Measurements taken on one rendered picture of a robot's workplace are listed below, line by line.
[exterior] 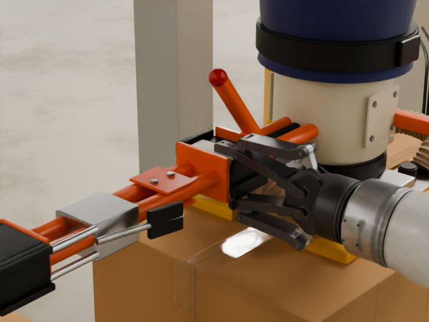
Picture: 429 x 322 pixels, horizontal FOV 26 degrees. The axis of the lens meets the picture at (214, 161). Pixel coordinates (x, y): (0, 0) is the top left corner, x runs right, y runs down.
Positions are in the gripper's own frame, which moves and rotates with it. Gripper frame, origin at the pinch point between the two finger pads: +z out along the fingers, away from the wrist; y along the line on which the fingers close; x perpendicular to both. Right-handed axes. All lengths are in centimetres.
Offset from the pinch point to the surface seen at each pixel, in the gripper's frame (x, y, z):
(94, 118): 218, 120, 251
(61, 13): 349, 120, 415
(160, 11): 100, 17, 99
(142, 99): 100, 43, 106
